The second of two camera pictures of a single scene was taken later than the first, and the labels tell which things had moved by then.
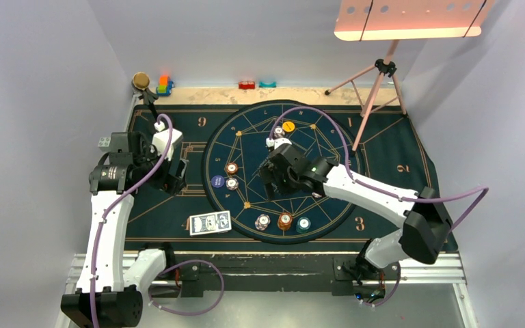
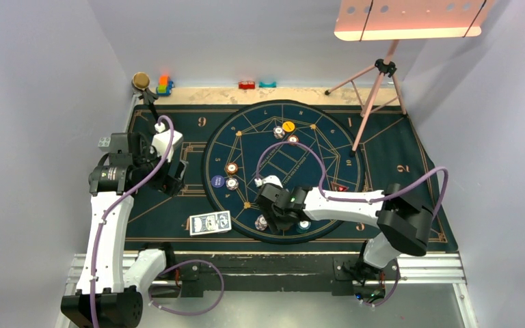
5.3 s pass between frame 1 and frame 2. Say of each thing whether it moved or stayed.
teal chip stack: stayed
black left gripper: stayed
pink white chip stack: stayed
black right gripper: moved
